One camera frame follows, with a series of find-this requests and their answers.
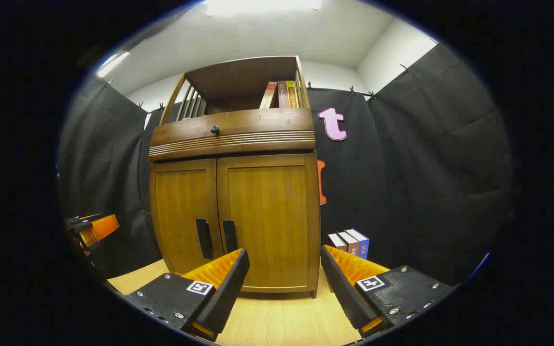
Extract dark brown standing book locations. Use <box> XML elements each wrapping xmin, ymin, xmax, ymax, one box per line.
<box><xmin>327</xmin><ymin>233</ymin><xmax>348</xmax><ymax>252</ymax></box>

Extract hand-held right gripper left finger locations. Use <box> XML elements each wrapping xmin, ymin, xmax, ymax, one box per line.
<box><xmin>124</xmin><ymin>247</ymin><xmax>251</xmax><ymax>343</ymax></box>

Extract reddish brown standing book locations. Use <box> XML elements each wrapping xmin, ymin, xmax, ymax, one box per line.
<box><xmin>337</xmin><ymin>231</ymin><xmax>360</xmax><ymax>256</ymax></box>

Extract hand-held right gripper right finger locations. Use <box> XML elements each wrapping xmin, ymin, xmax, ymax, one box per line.
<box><xmin>320</xmin><ymin>244</ymin><xmax>455</xmax><ymax>339</ymax></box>

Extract wooden shoe cabinet door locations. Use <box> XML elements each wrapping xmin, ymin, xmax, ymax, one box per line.
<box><xmin>153</xmin><ymin>159</ymin><xmax>226</xmax><ymax>277</ymax></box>
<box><xmin>217</xmin><ymin>153</ymin><xmax>319</xmax><ymax>294</ymax></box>

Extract wooden double-door shoe cabinet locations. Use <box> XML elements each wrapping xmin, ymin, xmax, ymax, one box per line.
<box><xmin>148</xmin><ymin>55</ymin><xmax>322</xmax><ymax>299</ymax></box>

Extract blue standing book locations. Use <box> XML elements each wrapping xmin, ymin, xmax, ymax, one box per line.
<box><xmin>345</xmin><ymin>229</ymin><xmax>370</xmax><ymax>260</ymax></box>

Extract red book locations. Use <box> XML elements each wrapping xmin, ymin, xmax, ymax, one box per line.
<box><xmin>259</xmin><ymin>82</ymin><xmax>278</xmax><ymax>110</ymax></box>

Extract yellow book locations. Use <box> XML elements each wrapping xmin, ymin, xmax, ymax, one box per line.
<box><xmin>286</xmin><ymin>80</ymin><xmax>300</xmax><ymax>109</ymax></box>

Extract small ceiling light panel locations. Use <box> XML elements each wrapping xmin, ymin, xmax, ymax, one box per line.
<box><xmin>96</xmin><ymin>50</ymin><xmax>130</xmax><ymax>78</ymax></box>

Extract wooden drawer with black knob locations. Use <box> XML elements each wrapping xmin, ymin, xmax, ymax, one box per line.
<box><xmin>150</xmin><ymin>108</ymin><xmax>316</xmax><ymax>148</ymax></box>

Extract large ceiling light panel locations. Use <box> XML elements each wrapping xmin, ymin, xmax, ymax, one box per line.
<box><xmin>204</xmin><ymin>0</ymin><xmax>322</xmax><ymax>16</ymax></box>

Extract black backdrop cloth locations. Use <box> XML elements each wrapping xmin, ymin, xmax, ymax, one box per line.
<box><xmin>58</xmin><ymin>42</ymin><xmax>516</xmax><ymax>286</ymax></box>

